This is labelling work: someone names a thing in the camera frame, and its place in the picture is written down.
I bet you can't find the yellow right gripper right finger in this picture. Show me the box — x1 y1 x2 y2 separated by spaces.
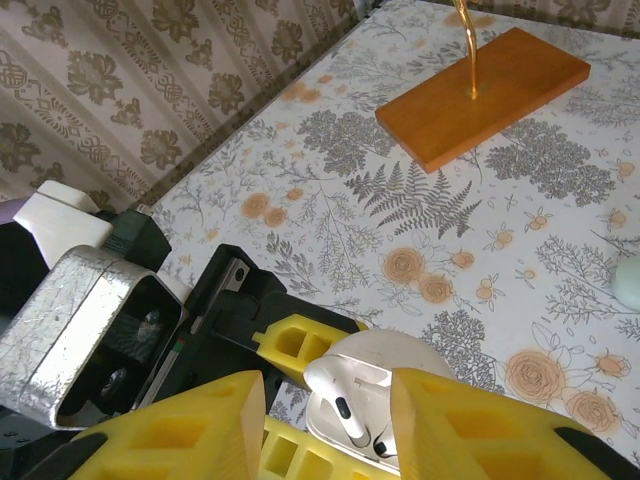
389 367 626 480

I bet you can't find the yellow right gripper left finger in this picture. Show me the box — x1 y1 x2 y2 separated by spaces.
22 369 266 480

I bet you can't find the white earbud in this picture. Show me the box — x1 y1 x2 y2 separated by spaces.
304 356 375 447

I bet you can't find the white earbud charging case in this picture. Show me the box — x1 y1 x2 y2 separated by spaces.
302 329 457 477

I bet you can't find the mint green earbud charging case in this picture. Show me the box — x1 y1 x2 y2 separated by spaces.
612 256 640 310

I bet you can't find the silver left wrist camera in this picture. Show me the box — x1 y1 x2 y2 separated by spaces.
0 179 184 432

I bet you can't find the gold wire rack wooden base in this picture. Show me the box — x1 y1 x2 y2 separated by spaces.
374 0 592 175

